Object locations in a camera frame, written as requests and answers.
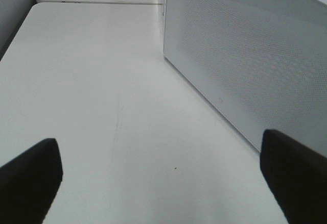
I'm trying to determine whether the white microwave door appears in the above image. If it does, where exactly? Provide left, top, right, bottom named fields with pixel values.
left=163, top=0, right=326, bottom=155

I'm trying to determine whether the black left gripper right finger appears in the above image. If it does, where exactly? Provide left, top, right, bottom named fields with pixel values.
left=260, top=130, right=326, bottom=223

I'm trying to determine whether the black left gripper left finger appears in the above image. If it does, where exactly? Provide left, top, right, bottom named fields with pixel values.
left=1, top=138, right=63, bottom=223

